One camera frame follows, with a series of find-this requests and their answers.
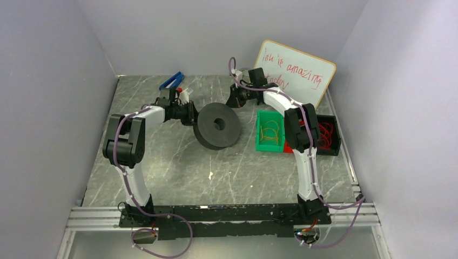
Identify dark grey perforated spool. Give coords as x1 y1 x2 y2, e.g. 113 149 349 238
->
193 103 242 151

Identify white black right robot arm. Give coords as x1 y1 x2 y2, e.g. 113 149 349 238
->
226 65 330 224

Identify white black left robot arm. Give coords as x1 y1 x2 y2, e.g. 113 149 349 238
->
102 88 198 227

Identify blue and black stapler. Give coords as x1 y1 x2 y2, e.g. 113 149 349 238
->
159 71 184 90

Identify green plastic bin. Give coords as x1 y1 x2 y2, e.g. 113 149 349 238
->
255 111 285 153

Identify yellow framed whiteboard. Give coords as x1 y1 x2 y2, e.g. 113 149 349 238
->
254 39 336 108

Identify red plastic bin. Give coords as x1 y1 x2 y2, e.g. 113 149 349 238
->
283 141 293 153

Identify black plastic bin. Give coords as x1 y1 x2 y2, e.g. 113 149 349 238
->
317 115 341 156

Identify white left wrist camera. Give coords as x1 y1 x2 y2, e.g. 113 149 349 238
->
177 87 193 104

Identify yellow cables in bin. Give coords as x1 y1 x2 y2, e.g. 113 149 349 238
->
259 120 284 146

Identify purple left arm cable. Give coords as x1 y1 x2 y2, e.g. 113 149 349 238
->
112 104 194 259

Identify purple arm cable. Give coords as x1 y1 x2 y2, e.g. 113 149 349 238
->
228 56 366 250
112 104 194 259

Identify red cables in bin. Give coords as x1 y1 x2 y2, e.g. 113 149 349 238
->
318 121 335 150

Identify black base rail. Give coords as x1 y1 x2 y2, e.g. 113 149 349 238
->
119 201 332 240

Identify aluminium frame rail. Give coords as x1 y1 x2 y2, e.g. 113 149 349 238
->
66 207 121 231

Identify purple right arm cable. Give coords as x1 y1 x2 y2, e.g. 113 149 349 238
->
228 56 366 250

